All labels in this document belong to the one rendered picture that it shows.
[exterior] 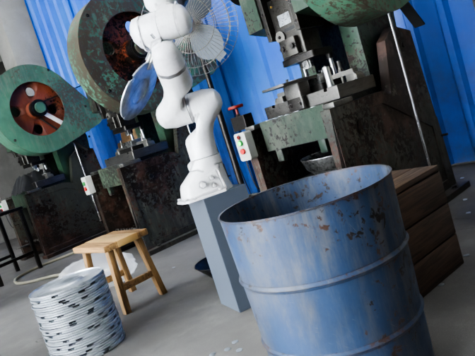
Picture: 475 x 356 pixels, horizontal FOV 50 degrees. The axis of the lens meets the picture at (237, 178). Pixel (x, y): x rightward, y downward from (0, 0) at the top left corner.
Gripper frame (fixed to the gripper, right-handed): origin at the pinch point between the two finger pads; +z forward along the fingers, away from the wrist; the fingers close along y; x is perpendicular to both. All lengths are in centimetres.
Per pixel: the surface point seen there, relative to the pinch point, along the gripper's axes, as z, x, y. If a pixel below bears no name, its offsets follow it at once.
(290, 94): -14, -21, -60
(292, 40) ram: -35, -24, -49
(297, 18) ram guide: -45, -21, -47
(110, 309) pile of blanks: 85, 46, -44
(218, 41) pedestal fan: -16, -83, 1
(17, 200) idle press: 214, -199, 153
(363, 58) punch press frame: -43, -41, -80
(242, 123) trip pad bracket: 10, -29, -44
